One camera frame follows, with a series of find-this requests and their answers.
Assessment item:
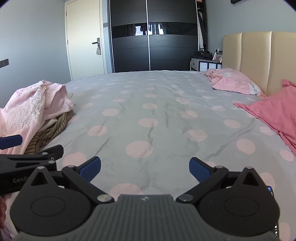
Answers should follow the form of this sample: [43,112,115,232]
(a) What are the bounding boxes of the brown striped garment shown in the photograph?
[24,109,74,155]

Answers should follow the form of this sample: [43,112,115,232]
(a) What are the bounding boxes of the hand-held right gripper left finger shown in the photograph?
[20,156,115,204]

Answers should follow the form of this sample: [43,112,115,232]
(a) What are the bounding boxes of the cream door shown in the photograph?
[65,0,107,81]

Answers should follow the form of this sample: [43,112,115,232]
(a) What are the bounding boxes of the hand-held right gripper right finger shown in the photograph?
[176,157,273,204]

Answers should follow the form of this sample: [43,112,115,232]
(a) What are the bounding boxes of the bed with polka dot sheet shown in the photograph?
[0,70,296,241]

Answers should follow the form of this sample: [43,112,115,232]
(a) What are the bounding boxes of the pink lace-trimmed garment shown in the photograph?
[0,80,53,155]

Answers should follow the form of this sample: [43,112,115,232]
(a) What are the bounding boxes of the white nightstand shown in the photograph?
[191,58,223,71]

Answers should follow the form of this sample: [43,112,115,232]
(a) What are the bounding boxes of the black bag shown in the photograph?
[193,50,213,60]

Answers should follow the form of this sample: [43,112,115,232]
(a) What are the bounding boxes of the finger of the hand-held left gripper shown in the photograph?
[0,145,64,176]
[0,135,23,150]

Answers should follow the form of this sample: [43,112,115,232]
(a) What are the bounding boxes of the black sliding wardrobe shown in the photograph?
[108,0,200,73]

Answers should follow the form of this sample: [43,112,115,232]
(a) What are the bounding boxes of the light pink printed pillow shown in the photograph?
[204,68,267,98]

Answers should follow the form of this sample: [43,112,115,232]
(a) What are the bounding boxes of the dark pink pillow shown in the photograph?
[233,79,296,155]

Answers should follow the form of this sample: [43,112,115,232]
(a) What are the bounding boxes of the beige padded headboard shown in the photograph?
[222,31,296,97]

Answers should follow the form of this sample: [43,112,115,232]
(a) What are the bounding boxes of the hanging clothes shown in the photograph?
[196,0,208,51]

